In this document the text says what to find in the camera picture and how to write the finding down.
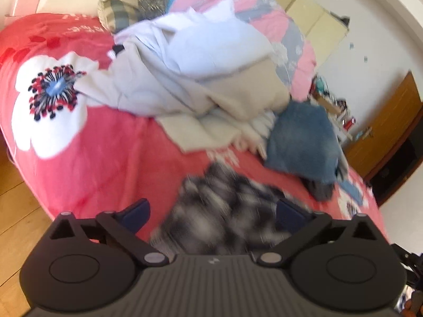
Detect dark wooden door frame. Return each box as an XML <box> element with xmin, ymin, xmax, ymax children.
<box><xmin>367</xmin><ymin>109</ymin><xmax>423</xmax><ymax>207</ymax></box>

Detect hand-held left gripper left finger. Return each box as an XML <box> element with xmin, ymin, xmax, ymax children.
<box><xmin>46</xmin><ymin>198</ymin><xmax>169</xmax><ymax>268</ymax></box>

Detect checked pillow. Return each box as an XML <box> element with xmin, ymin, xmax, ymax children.
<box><xmin>97</xmin><ymin>0</ymin><xmax>142</xmax><ymax>34</ymax></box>

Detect dark grey garment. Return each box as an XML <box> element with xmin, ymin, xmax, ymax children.
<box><xmin>304</xmin><ymin>175</ymin><xmax>336</xmax><ymax>202</ymax></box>

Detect wooden door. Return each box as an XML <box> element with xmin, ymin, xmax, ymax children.
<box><xmin>344</xmin><ymin>71</ymin><xmax>423</xmax><ymax>179</ymax></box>

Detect white shelf unit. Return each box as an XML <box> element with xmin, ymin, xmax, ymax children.
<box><xmin>312</xmin><ymin>92</ymin><xmax>356</xmax><ymax>142</ymax></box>

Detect black white plaid shirt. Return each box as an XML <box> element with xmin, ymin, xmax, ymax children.
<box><xmin>150</xmin><ymin>162</ymin><xmax>311</xmax><ymax>256</ymax></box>

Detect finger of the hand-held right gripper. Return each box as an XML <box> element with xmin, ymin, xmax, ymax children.
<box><xmin>390</xmin><ymin>243</ymin><xmax>423</xmax><ymax>291</ymax></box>

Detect beige garment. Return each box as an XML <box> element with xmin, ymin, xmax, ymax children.
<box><xmin>74</xmin><ymin>40</ymin><xmax>291</xmax><ymax>154</ymax></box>

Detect white garment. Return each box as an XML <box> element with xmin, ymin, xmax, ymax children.
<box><xmin>114</xmin><ymin>0</ymin><xmax>275</xmax><ymax>83</ymax></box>

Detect cardboard box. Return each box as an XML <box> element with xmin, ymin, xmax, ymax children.
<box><xmin>317</xmin><ymin>96</ymin><xmax>341</xmax><ymax>114</ymax></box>

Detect pink floral quilt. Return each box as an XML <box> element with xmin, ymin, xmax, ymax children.
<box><xmin>167</xmin><ymin>0</ymin><xmax>318</xmax><ymax>101</ymax></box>

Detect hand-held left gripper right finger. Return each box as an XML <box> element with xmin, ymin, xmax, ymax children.
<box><xmin>256</xmin><ymin>198</ymin><xmax>381</xmax><ymax>268</ymax></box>

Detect cream wardrobe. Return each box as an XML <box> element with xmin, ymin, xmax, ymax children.
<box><xmin>268</xmin><ymin>0</ymin><xmax>349</xmax><ymax>70</ymax></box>

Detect blue jeans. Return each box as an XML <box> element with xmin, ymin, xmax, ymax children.
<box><xmin>264</xmin><ymin>101</ymin><xmax>364</xmax><ymax>205</ymax></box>

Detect person's right hand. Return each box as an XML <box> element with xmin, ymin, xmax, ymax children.
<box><xmin>405</xmin><ymin>299</ymin><xmax>421</xmax><ymax>317</ymax></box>

